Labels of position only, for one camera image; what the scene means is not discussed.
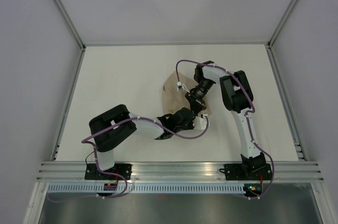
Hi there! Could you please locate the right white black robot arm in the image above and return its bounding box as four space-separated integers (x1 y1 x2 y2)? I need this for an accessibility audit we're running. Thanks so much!
185 61 274 181

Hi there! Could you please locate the right aluminium side rail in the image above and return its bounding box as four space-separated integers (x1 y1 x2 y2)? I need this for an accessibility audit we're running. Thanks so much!
265 43 308 161

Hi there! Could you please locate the white slotted cable duct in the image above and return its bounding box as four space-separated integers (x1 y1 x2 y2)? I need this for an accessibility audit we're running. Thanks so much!
48 182 245 194

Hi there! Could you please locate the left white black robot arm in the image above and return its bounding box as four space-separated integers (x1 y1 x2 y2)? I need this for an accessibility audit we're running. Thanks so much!
89 105 195 180

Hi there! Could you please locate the left aluminium side rail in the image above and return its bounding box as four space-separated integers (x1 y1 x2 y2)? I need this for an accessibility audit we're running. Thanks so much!
49 46 86 161

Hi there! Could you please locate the left aluminium frame post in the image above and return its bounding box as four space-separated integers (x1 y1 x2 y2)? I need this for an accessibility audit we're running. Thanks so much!
52 0 86 51

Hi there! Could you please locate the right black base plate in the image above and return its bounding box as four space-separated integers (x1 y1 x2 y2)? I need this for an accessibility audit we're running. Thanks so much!
219 163 273 181

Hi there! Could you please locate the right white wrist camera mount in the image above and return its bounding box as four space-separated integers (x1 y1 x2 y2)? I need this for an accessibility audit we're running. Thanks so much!
176 81 189 92

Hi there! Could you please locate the beige cloth napkin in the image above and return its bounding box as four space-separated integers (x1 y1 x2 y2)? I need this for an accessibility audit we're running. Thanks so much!
162 71 212 116

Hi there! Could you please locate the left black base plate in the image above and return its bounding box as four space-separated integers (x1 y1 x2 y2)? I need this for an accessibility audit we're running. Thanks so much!
84 163 132 181

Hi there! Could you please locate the aluminium front mounting rail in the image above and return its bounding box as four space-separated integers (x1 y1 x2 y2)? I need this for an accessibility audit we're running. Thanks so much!
36 161 324 183

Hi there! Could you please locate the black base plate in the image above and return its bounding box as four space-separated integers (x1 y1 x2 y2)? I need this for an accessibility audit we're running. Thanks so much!
84 163 132 181
219 163 273 181

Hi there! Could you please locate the aluminium side rail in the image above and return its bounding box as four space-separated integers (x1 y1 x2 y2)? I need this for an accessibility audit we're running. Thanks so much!
49 46 86 161
265 43 308 161

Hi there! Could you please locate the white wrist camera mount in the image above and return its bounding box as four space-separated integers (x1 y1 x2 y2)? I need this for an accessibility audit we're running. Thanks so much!
193 114 210 130
176 81 189 92

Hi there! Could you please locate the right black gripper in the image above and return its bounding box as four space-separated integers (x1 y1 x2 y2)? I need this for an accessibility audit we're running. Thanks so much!
185 78 214 114

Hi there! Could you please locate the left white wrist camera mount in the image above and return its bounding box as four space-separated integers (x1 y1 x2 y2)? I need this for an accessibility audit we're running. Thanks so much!
193 114 210 130

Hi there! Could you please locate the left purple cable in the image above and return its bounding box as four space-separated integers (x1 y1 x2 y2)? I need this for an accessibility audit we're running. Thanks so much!
47 117 211 203

